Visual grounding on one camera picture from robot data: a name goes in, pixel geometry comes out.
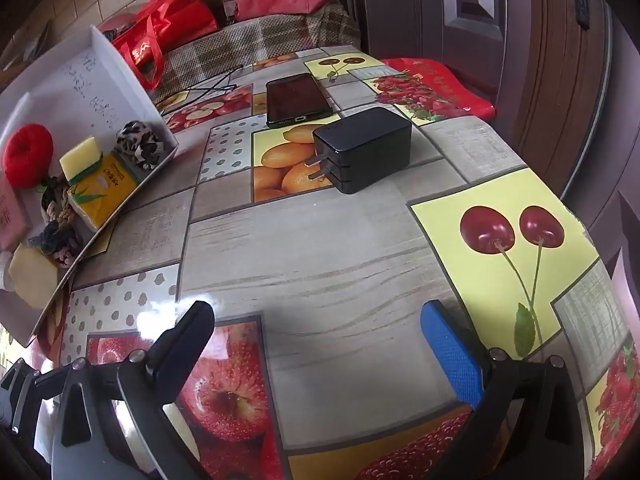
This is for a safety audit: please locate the brown door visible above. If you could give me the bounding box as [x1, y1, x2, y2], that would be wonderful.
[330, 0, 640, 241]

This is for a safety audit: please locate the red shopping bag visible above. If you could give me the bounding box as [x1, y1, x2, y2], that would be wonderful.
[111, 0, 221, 92]

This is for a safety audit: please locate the fruit print tablecloth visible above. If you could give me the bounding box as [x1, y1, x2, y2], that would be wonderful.
[30, 45, 636, 480]

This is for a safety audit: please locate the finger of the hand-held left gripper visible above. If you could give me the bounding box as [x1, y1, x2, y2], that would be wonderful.
[0, 357, 56, 433]

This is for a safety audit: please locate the black plug charger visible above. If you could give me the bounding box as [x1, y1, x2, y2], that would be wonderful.
[312, 106, 413, 196]

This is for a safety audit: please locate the black smartphone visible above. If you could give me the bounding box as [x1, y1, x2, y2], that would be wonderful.
[265, 72, 335, 128]

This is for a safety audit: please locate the pale yellow round sponge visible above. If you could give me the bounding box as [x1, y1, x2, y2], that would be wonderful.
[10, 245, 60, 309]

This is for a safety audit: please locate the spotted scrunchie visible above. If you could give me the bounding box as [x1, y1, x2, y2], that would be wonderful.
[114, 120, 168, 171]

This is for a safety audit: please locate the white cardboard tray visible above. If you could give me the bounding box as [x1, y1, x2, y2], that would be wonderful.
[0, 24, 180, 348]

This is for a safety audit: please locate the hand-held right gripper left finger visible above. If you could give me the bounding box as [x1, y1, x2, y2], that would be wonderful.
[50, 300, 216, 480]

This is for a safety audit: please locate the orange tissue pack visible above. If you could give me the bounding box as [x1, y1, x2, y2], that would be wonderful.
[67, 154, 138, 233]

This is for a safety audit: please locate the pink packet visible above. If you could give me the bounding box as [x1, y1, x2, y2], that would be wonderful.
[0, 172, 28, 251]

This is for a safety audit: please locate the yellow sponge with green scrubber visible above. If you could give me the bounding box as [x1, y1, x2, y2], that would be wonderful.
[59, 136, 104, 183]

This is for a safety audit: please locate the plaid covered bench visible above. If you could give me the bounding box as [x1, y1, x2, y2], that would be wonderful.
[152, 5, 363, 106]

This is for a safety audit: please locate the black cable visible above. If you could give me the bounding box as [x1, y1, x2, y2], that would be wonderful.
[157, 65, 246, 111]

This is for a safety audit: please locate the braided rope toy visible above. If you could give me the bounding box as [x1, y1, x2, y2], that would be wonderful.
[27, 175, 83, 268]

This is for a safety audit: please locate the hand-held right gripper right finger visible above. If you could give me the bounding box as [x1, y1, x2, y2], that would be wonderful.
[420, 300, 587, 480]

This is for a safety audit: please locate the red plush apple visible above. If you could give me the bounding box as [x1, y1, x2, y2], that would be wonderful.
[4, 125, 54, 190]

